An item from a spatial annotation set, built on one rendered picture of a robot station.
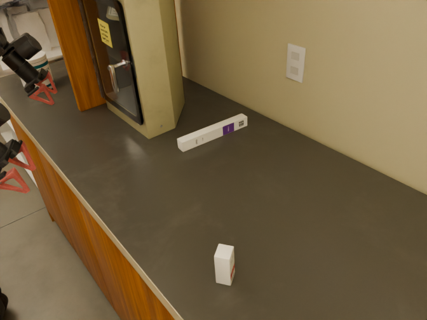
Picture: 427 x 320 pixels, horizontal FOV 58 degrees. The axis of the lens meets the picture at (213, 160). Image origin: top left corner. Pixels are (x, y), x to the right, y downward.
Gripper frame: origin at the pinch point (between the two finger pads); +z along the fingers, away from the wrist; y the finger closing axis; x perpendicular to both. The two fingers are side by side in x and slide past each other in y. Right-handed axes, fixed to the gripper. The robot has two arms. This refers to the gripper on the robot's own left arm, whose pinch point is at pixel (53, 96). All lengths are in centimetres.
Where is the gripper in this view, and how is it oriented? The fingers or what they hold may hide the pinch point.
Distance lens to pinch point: 152.3
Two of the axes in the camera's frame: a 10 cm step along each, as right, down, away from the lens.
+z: 5.3, 6.3, 5.7
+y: -2.1, -5.5, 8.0
